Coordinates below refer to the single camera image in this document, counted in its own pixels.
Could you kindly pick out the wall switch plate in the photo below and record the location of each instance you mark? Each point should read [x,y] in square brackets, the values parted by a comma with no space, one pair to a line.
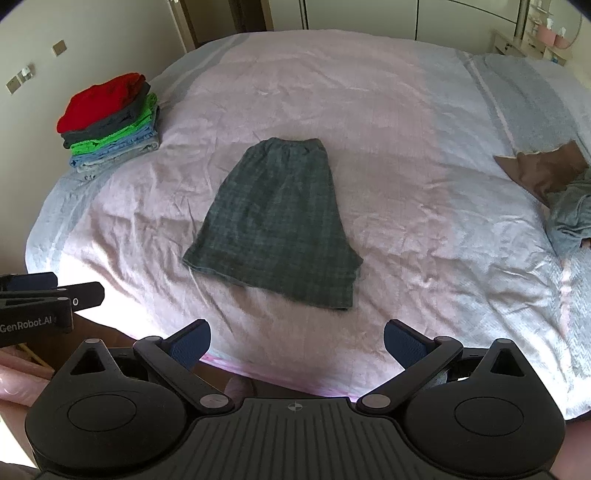
[59,48]

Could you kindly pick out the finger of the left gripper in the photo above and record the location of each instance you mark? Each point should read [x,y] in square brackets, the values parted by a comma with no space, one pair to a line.
[28,282]

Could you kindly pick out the oval vanity mirror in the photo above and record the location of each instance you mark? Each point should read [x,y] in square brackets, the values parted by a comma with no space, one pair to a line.
[567,20]

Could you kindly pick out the blue folded garments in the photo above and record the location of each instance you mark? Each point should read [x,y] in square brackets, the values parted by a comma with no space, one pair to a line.
[144,140]

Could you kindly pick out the dark green plaid shorts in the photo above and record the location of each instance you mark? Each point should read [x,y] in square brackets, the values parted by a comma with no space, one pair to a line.
[275,225]

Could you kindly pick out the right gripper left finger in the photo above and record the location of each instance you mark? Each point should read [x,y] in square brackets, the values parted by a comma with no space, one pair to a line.
[171,361]

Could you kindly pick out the pink tissue box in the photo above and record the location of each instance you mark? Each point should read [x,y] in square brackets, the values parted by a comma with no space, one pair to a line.
[545,33]

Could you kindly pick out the pink and grey bedspread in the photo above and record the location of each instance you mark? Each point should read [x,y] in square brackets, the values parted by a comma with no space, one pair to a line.
[450,244]

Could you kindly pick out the grey-blue crumpled garment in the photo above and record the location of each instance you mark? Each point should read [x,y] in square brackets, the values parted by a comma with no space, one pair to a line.
[568,222]

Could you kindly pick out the green folded garment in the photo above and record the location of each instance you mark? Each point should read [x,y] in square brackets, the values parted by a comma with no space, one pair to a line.
[145,119]

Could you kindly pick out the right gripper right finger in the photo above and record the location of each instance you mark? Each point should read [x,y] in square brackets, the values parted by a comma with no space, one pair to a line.
[423,359]

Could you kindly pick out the brown cloth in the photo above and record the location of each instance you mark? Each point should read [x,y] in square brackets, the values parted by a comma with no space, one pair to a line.
[544,173]

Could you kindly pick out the dark grey folded garment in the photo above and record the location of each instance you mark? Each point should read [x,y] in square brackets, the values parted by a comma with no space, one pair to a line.
[111,124]

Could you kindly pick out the wooden door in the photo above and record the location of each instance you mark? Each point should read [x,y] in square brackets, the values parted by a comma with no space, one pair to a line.
[184,26]

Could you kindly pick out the white wardrobe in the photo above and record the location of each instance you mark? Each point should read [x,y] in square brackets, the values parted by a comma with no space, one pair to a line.
[463,24]

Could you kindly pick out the red folded garment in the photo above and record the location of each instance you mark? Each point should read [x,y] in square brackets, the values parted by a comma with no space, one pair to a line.
[99,101]

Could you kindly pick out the wall switch with plug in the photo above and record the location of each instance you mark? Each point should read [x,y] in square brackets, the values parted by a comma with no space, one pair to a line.
[24,75]

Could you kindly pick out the white nightstand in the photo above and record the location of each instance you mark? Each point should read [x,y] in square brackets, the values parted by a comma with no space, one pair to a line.
[532,48]

